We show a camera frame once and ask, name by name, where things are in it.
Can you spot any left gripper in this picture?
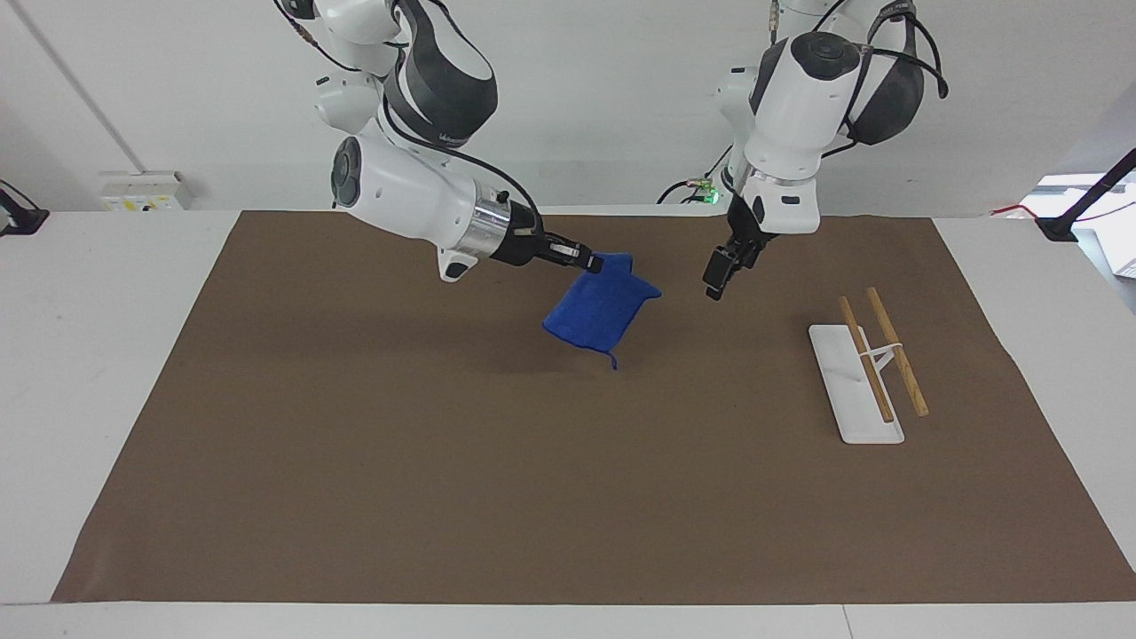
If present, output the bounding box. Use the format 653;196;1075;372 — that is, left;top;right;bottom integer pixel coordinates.
703;195;782;302

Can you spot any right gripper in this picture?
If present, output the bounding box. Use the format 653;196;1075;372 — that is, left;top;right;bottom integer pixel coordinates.
493;214;553;268

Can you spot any blue towel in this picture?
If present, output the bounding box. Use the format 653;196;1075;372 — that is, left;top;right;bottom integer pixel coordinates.
542;252;664;371

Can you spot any white rack with wooden bars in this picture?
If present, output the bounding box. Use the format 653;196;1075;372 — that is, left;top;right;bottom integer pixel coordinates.
808;286;931;446

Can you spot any black stand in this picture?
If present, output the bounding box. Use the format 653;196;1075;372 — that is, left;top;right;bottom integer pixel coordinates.
1035;146;1136;243
0;179;51;237

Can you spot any black cable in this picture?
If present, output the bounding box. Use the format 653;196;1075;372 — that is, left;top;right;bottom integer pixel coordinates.
816;0;951;163
379;92;545;237
656;146;736;208

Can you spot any white wall socket box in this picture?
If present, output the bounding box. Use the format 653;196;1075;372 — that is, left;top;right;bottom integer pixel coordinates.
99;170;193;213

